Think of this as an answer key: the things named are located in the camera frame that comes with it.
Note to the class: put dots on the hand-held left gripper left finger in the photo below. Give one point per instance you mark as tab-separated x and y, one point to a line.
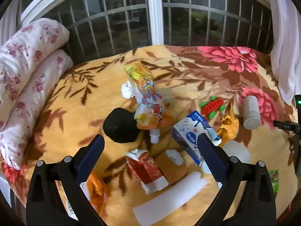
93	155

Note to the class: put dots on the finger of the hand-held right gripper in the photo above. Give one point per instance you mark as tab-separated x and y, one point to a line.
284	125

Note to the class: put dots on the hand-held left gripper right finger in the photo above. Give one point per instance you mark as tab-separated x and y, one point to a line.
209	153

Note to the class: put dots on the blue white cookie box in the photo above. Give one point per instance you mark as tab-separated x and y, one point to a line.
188	134

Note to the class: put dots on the orange drink pouch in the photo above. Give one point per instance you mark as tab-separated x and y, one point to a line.
145	94

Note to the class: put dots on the orange snack packet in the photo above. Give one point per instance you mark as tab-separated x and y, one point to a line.
96	188

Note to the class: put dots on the grey cylindrical bottle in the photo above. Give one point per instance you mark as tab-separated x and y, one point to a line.
251	113

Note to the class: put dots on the black round cap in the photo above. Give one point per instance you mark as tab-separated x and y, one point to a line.
120	124

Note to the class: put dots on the red toy car green wheels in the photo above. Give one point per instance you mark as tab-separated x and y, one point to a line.
211	106

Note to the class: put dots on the green snack packet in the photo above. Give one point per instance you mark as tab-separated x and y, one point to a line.
274	180

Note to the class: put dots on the yellow floral plush blanket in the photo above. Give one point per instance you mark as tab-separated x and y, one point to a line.
94	98

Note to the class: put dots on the red white crushed carton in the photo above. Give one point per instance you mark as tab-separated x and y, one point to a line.
148	169

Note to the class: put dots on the white curtain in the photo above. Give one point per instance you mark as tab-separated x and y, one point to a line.
284	40

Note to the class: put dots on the white foam strip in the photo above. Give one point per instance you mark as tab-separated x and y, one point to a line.
169	200

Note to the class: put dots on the pink floral white quilt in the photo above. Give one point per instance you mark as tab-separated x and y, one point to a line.
28	63

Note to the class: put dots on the metal window railing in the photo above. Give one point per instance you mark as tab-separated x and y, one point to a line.
105	33

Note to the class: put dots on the white window frame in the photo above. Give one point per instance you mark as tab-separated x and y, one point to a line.
155	11

